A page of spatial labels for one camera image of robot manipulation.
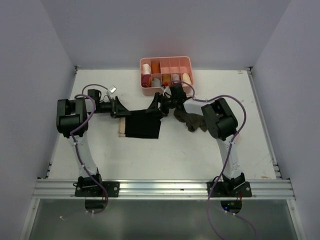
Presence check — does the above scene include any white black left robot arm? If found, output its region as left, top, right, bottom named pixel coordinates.
left=56, top=89, right=131, bottom=197

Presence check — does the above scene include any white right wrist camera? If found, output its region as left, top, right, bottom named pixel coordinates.
left=160, top=85, right=172, bottom=98

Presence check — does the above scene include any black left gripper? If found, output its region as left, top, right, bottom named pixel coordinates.
left=95, top=96, right=131, bottom=118

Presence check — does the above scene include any olive green underwear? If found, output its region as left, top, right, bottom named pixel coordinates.
left=173, top=108, right=208, bottom=132

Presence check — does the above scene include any mustard brown rolled underwear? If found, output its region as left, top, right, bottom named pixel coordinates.
left=161, top=73, right=172, bottom=86

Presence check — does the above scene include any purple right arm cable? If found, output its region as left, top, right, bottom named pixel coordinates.
left=162, top=81, right=259, bottom=240

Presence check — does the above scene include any peach rolled underwear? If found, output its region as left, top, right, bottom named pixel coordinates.
left=182, top=73, right=192, bottom=86

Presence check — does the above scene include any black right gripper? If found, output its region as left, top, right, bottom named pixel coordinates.
left=146, top=91, right=178, bottom=116

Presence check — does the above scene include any maroon rolled underwear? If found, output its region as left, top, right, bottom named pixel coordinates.
left=141, top=74, right=152, bottom=88

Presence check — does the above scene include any orange rolled underwear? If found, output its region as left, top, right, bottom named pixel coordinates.
left=151, top=61, right=161, bottom=74

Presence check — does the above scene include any grey rolled underwear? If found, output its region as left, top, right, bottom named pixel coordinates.
left=151, top=77, right=162, bottom=88

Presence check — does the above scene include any black underwear beige waistband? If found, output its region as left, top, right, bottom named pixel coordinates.
left=118, top=109, right=163, bottom=139

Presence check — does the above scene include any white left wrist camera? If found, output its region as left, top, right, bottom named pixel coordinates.
left=107, top=85, right=117, bottom=96

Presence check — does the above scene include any pink divided storage box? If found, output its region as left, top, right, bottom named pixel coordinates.
left=139, top=56, right=194, bottom=96

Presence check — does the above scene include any aluminium frame rail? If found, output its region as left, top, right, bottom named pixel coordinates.
left=32, top=179, right=295, bottom=200

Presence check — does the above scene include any pale pink rolled underwear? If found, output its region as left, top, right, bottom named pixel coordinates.
left=171, top=73, right=181, bottom=83

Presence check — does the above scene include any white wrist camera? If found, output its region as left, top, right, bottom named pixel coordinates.
left=107, top=85, right=117, bottom=96
left=160, top=85, right=172, bottom=98

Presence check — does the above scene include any white pink rolled underwear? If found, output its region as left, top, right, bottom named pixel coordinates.
left=141, top=63, right=152, bottom=75

